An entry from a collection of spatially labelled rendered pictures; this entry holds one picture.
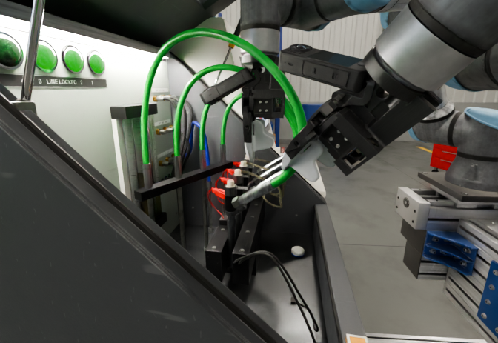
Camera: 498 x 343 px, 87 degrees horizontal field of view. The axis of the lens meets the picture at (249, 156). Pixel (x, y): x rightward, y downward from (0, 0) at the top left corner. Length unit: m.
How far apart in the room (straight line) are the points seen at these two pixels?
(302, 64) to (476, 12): 0.16
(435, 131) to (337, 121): 0.76
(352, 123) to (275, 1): 0.30
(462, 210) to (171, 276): 0.90
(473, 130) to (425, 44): 0.76
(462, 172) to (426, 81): 0.76
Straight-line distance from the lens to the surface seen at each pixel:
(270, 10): 0.52
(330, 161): 0.41
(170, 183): 0.68
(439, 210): 0.99
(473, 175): 1.03
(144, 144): 0.63
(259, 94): 0.50
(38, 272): 0.35
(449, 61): 0.28
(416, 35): 0.27
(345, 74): 0.31
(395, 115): 0.31
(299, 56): 0.34
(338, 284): 0.61
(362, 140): 0.31
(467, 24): 0.27
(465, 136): 1.02
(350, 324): 0.54
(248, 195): 0.46
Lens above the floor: 1.33
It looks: 15 degrees down
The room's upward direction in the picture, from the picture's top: straight up
